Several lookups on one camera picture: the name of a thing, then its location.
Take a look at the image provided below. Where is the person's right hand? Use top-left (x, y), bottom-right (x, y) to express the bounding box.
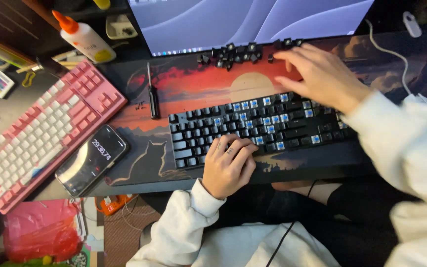
top-left (273, 43), bottom-right (372, 115)

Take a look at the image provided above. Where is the person's left hand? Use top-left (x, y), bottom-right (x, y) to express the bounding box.
top-left (201, 134), bottom-right (259, 201)

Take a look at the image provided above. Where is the black mechanical keyboard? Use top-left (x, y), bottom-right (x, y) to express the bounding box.
top-left (168, 92), bottom-right (359, 171)

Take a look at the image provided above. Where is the pile of black keycaps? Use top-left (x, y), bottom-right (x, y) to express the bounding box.
top-left (197, 38), bottom-right (304, 71)

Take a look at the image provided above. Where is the sunset cat desk mat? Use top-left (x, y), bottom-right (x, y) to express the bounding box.
top-left (102, 31), bottom-right (427, 187)

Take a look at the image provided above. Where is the computer monitor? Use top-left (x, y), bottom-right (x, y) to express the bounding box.
top-left (128, 0), bottom-right (375, 58)

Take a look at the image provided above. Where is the black screwdriver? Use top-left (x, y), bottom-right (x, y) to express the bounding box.
top-left (146, 62), bottom-right (161, 120)

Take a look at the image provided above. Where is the white small device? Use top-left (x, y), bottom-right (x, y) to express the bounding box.
top-left (403, 11), bottom-right (422, 38)

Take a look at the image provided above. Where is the orange power strip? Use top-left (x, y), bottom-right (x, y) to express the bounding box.
top-left (95, 194), bottom-right (138, 216)

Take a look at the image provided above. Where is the black smartphone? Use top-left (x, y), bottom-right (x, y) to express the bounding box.
top-left (55, 125), bottom-right (129, 198)

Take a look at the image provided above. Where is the white small tray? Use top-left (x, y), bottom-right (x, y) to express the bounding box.
top-left (106, 14), bottom-right (139, 40)

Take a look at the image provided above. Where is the white glue bottle orange cap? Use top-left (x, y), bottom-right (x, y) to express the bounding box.
top-left (52, 10), bottom-right (117, 64)

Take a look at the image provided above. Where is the pink and white keyboard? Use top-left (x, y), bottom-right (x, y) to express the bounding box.
top-left (0, 60), bottom-right (128, 215)

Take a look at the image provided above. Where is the red plastic bag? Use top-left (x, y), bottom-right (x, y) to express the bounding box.
top-left (3, 199), bottom-right (84, 264)

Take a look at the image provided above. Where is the yellow rubber band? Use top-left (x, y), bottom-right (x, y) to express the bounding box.
top-left (21, 70), bottom-right (36, 88)

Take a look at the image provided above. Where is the black cable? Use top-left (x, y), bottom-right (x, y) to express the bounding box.
top-left (265, 180), bottom-right (320, 267)

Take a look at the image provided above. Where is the white cable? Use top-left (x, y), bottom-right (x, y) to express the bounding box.
top-left (365, 19), bottom-right (427, 104)

